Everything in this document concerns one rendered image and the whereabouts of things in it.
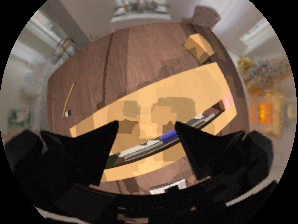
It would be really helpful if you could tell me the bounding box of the tan cube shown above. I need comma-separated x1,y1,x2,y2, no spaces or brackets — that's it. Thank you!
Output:
184,34,217,64

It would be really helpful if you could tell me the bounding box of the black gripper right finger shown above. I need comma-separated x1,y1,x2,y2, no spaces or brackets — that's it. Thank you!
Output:
174,121,245,180

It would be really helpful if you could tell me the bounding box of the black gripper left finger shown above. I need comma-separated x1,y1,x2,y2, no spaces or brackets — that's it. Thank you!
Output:
40,120,120,186

